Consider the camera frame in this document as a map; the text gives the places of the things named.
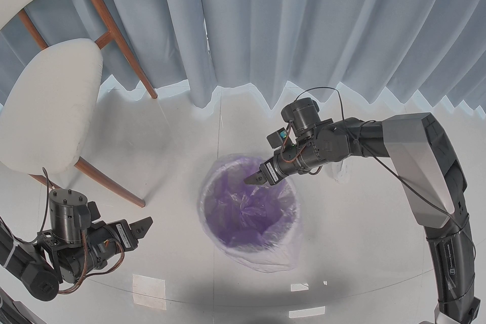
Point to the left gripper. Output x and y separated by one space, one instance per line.
110 239

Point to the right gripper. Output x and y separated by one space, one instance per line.
300 161

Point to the white paper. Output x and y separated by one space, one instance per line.
341 172

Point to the purple plastic bag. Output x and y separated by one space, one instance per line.
243 201

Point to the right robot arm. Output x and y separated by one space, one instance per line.
410 148

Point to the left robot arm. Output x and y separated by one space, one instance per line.
66 216

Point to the white cushioned wooden chair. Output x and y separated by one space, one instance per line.
49 106

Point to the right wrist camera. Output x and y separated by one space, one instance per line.
277 138

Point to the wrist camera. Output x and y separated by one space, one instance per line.
277 138
89 212

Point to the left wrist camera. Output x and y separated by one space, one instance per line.
89 212

